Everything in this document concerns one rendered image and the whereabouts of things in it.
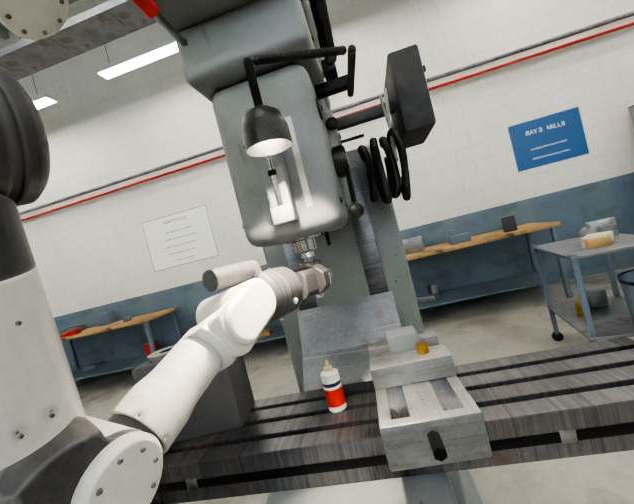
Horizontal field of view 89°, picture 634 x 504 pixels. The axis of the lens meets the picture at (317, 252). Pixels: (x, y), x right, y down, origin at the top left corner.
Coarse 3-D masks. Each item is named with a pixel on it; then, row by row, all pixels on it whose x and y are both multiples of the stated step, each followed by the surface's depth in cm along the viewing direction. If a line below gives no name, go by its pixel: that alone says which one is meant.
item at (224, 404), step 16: (160, 352) 80; (144, 368) 74; (240, 368) 81; (224, 384) 73; (240, 384) 78; (208, 400) 73; (224, 400) 73; (240, 400) 76; (192, 416) 74; (208, 416) 74; (224, 416) 73; (240, 416) 74; (192, 432) 74; (208, 432) 74
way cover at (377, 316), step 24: (312, 312) 108; (336, 312) 105; (360, 312) 103; (384, 312) 101; (312, 336) 104; (336, 336) 102; (360, 336) 101; (384, 336) 99; (312, 360) 101; (336, 360) 99; (360, 360) 96; (312, 384) 96
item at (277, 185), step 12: (276, 156) 57; (264, 168) 57; (276, 168) 57; (264, 180) 57; (276, 180) 57; (288, 180) 59; (276, 192) 57; (288, 192) 57; (276, 204) 57; (288, 204) 57; (276, 216) 57; (288, 216) 57
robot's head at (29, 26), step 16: (0, 0) 29; (16, 0) 30; (32, 0) 31; (48, 0) 32; (64, 0) 33; (0, 16) 30; (16, 16) 31; (32, 16) 32; (48, 16) 33; (64, 16) 34; (16, 32) 32; (32, 32) 33; (48, 32) 34
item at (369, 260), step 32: (352, 160) 103; (352, 224) 105; (384, 224) 103; (288, 256) 108; (320, 256) 107; (352, 256) 105; (384, 256) 104; (352, 288) 106; (384, 288) 104; (288, 320) 110; (416, 320) 103
